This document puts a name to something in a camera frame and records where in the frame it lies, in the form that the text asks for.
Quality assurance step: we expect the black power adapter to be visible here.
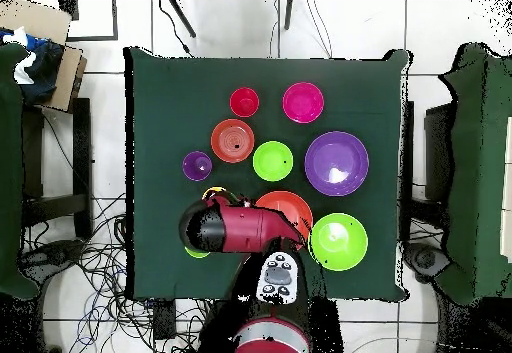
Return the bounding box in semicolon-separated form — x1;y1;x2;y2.
152;298;178;341

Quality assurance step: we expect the tangle of cables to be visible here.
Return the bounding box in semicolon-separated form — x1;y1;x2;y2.
19;192;219;353

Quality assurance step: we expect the large green bowl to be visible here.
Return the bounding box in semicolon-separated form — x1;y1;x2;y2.
308;212;369;272

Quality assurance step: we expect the purple cup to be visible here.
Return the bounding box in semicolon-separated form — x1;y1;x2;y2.
182;150;214;182

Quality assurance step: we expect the yellow cup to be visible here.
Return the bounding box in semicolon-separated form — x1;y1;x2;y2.
201;186;229;203

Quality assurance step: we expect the black stool frame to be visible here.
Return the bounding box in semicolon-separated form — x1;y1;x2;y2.
21;97;94;240

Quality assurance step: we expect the blue and white cloth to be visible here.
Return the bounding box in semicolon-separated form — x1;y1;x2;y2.
0;26;65;106

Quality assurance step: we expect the dark green tablecloth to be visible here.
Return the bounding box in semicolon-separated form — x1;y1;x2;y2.
123;46;411;302

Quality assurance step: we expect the green cloth covered table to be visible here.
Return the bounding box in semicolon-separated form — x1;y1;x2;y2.
0;42;41;300
433;42;512;306

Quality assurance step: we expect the green cup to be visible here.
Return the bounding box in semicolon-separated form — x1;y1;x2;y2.
184;245;212;259

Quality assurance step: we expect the small green bowl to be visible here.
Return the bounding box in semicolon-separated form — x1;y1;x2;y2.
252;140;294;183

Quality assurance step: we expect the pink bowl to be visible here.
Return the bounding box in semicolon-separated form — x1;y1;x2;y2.
282;81;326;125

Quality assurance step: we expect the cardboard box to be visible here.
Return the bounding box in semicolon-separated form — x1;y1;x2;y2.
0;0;88;112

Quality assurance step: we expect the large purple bowl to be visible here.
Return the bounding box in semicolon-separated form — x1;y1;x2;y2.
304;130;370;197

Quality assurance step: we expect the red cup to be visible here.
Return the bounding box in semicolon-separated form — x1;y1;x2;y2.
229;87;260;119

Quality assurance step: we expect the small orange bowl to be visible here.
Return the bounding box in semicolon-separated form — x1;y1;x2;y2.
210;118;256;164

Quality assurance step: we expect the large orange-red bowl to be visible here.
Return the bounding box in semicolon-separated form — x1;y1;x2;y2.
254;190;314;242

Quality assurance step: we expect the black rectangular frame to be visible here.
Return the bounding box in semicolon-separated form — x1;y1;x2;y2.
59;0;119;42

